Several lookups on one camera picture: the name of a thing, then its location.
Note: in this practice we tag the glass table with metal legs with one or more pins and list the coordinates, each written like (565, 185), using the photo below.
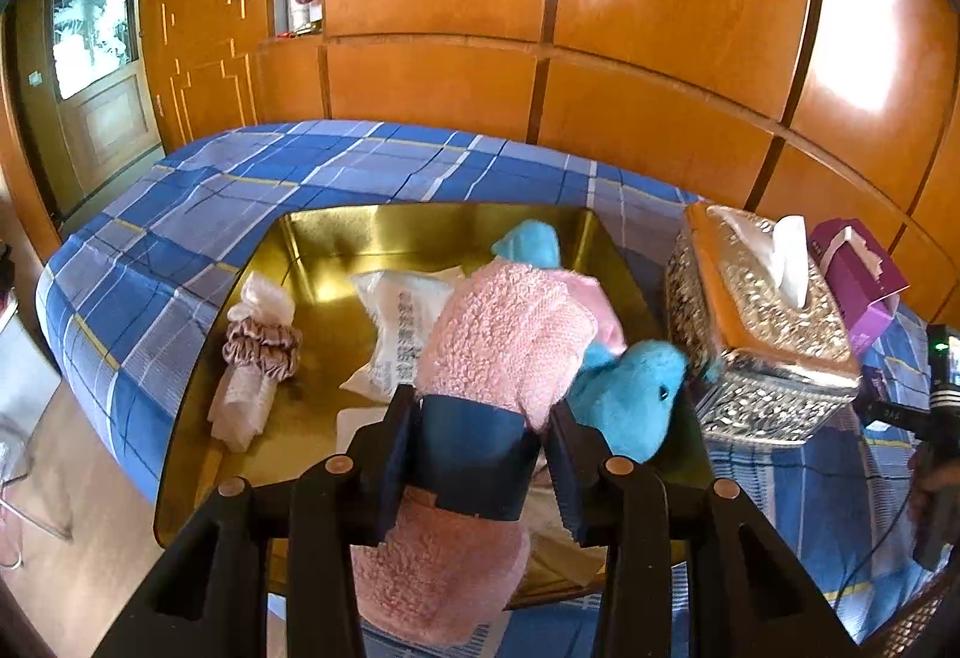
(22, 373)

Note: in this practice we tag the purple carton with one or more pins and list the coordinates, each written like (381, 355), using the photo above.
(862, 283)

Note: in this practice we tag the gold metal tray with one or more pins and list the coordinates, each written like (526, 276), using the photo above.
(322, 253)

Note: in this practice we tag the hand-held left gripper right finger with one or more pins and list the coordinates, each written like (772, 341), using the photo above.
(570, 478)

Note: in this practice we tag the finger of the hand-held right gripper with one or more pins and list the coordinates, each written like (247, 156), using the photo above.
(896, 414)

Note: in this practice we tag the white wet wipes pack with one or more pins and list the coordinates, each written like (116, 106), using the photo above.
(397, 328)

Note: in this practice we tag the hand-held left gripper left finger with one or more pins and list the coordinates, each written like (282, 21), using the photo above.
(390, 478)

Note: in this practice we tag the blue plaid bedsheet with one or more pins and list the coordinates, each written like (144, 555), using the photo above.
(225, 193)

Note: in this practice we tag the pink scrunchie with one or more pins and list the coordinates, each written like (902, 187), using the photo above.
(259, 347)

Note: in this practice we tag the pink towel with navy band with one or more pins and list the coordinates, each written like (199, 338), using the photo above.
(502, 335)

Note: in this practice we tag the brown rattan chair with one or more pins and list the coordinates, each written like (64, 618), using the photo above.
(922, 620)

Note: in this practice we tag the wooden door with glass pane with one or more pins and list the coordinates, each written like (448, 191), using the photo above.
(97, 118)

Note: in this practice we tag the teal plush toy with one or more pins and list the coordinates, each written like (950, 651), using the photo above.
(630, 395)

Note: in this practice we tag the white tissue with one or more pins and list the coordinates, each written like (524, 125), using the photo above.
(791, 260)

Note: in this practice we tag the ornate silver tissue box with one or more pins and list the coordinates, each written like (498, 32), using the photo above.
(750, 328)

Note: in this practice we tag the white cloth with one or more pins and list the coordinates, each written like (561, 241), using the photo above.
(240, 403)

